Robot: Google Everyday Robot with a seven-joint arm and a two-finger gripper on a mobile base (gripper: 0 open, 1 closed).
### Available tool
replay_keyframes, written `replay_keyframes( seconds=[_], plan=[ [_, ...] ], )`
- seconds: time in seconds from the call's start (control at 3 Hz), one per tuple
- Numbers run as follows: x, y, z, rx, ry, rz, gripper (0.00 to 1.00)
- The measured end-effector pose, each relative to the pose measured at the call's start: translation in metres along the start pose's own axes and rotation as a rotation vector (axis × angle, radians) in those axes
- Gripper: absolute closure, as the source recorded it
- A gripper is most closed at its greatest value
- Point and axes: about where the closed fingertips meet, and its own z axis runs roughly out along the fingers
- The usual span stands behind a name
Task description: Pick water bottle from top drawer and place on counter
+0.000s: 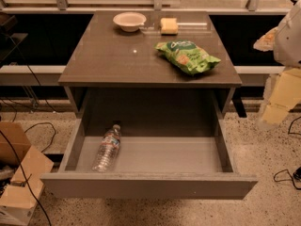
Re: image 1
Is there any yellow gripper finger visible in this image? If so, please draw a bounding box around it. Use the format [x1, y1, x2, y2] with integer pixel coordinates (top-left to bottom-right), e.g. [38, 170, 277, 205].
[253, 27, 277, 52]
[258, 68, 301, 130]

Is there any clear plastic water bottle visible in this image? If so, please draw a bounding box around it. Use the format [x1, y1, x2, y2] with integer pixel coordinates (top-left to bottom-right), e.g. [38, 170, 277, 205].
[92, 124, 121, 172]

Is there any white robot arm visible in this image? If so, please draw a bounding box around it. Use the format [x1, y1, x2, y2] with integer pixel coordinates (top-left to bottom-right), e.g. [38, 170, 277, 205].
[253, 0, 301, 130]

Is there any grey open drawer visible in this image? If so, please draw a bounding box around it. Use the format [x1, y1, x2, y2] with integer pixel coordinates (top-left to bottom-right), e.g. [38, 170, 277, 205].
[40, 89, 259, 201]

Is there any grey counter cabinet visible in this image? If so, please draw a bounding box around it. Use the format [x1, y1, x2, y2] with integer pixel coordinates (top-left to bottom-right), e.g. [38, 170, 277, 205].
[58, 10, 242, 111]

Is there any green chip bag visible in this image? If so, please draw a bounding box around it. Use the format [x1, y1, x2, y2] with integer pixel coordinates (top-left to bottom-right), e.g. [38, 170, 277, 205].
[155, 40, 220, 75]

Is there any yellow sponge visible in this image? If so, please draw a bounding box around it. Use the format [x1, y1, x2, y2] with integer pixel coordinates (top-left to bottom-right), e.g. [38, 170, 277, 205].
[160, 18, 178, 35]

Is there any white bowl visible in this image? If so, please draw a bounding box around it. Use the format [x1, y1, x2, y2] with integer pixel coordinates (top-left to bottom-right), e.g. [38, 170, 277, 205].
[113, 12, 147, 32]

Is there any brown cardboard box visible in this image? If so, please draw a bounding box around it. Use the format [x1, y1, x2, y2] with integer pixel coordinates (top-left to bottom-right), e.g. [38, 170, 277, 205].
[0, 121, 54, 226]

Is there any black floor cable right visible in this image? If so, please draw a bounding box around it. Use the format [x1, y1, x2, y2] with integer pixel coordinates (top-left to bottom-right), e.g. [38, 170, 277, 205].
[273, 116, 301, 191]

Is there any black floor cable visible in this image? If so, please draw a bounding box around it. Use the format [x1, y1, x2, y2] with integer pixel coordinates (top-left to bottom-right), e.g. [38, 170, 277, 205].
[273, 116, 301, 191]
[0, 31, 58, 226]

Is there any black floor cable left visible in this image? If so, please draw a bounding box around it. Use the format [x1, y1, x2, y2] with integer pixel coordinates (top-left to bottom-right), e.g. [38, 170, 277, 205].
[0, 31, 58, 226]

